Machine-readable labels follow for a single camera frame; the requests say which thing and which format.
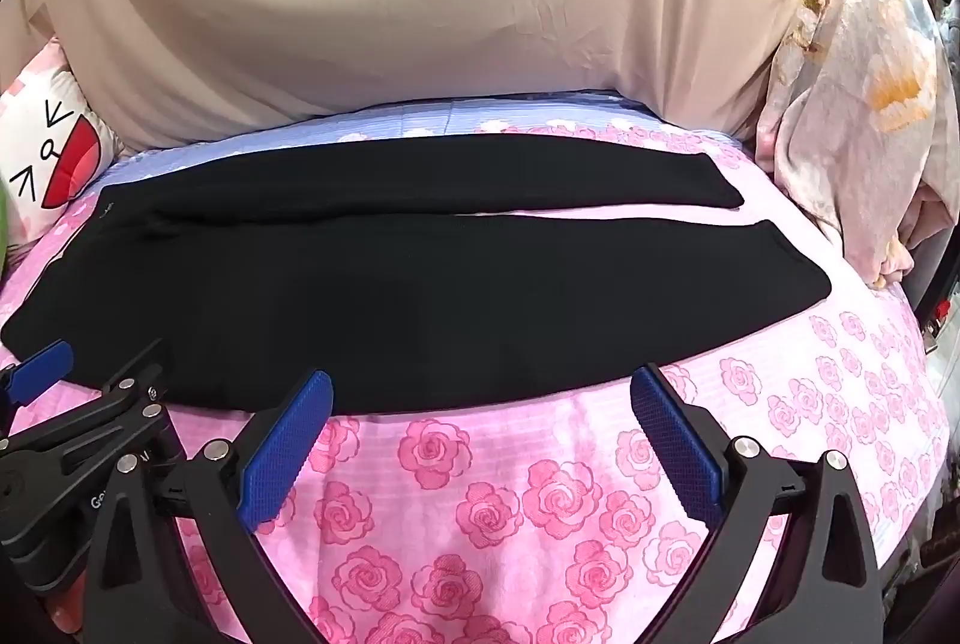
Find white cartoon face pillow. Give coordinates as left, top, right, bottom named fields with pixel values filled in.
left=0, top=40, right=125, bottom=217

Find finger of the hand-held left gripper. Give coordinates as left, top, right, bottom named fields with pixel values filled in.
left=0, top=342, right=74, bottom=436
left=0, top=338, right=175, bottom=474

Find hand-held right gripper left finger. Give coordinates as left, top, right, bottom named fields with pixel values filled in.
left=81, top=368, right=353, bottom=644

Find pink rose print bedsheet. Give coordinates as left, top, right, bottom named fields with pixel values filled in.
left=0, top=96, right=953, bottom=644

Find black pants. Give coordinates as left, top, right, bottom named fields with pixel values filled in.
left=0, top=145, right=832, bottom=414

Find green round pillow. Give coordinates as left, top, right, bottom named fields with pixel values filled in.
left=0, top=175, right=16, bottom=256

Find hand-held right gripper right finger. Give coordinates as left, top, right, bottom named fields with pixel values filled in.
left=628, top=365, right=886, bottom=644

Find pale floral blanket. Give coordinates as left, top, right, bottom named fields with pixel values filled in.
left=754, top=0, right=942, bottom=292

